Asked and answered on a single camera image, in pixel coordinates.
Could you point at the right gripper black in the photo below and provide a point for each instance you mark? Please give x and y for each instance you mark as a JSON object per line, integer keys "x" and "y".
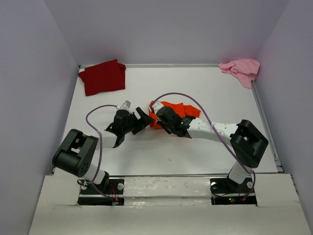
{"x": 163, "y": 125}

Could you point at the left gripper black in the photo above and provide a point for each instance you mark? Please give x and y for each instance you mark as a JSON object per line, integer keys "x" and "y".
{"x": 144, "y": 121}

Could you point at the orange t-shirt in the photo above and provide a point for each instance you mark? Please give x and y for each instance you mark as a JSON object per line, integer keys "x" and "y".
{"x": 181, "y": 109}

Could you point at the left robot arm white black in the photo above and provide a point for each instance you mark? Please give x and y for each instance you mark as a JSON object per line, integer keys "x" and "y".
{"x": 81, "y": 155}

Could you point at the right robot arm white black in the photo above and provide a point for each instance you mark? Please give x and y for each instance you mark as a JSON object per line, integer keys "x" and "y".
{"x": 243, "y": 140}

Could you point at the folded dark red t-shirt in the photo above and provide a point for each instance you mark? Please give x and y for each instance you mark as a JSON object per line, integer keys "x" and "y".
{"x": 108, "y": 76}

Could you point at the pink t-shirt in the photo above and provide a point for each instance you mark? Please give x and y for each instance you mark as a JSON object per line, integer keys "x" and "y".
{"x": 245, "y": 70}

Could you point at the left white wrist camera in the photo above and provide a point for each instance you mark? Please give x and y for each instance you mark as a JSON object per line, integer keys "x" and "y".
{"x": 125, "y": 106}

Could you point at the back aluminium rail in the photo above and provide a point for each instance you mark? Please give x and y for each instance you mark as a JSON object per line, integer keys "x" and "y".
{"x": 171, "y": 65}

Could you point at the aluminium rail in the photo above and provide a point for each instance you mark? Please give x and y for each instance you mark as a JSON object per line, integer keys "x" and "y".
{"x": 266, "y": 128}
{"x": 171, "y": 65}
{"x": 175, "y": 175}

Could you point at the front aluminium rail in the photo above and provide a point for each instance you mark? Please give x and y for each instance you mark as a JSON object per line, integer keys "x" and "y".
{"x": 175, "y": 175}

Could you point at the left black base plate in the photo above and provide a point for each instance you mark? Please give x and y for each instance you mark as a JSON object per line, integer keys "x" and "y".
{"x": 112, "y": 196}

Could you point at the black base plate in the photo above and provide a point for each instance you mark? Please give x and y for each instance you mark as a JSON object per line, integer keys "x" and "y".
{"x": 112, "y": 196}
{"x": 226, "y": 192}

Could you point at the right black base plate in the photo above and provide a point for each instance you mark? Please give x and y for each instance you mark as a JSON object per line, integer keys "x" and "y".
{"x": 226, "y": 192}

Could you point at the right aluminium rail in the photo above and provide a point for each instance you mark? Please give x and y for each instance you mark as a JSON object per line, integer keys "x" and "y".
{"x": 266, "y": 128}

